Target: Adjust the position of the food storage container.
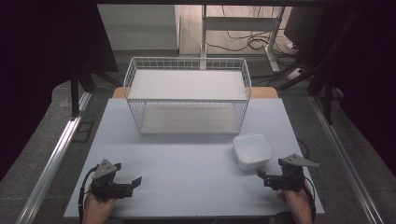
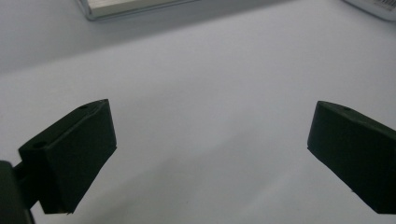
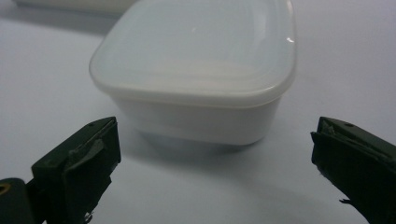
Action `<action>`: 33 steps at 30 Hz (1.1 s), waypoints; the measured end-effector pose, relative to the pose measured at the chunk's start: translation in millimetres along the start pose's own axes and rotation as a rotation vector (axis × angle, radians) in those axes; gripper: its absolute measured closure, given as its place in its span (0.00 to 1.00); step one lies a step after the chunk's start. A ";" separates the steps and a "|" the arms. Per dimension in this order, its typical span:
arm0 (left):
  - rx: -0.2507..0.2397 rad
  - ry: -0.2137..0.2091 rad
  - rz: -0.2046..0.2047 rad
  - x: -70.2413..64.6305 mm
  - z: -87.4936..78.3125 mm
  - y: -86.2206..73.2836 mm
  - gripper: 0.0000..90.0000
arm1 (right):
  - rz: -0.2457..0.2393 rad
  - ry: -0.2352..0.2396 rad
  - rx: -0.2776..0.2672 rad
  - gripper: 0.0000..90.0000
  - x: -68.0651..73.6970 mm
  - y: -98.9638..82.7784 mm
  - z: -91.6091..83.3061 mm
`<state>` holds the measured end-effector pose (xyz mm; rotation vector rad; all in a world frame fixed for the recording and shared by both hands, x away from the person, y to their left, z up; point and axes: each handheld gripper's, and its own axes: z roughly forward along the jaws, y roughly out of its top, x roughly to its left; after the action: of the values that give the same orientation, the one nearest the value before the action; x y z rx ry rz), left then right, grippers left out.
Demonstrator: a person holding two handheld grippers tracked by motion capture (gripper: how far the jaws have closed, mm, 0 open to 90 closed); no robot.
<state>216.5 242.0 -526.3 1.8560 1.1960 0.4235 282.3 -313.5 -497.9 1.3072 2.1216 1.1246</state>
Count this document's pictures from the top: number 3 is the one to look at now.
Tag translucent plastic container lid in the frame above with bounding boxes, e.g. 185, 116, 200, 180
89, 0, 297, 108

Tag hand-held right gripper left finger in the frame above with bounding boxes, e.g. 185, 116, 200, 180
26, 116, 122, 224

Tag white plastic container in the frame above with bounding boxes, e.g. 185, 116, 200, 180
111, 94, 283, 147

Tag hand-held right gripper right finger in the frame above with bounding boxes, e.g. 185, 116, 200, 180
310, 116, 396, 224

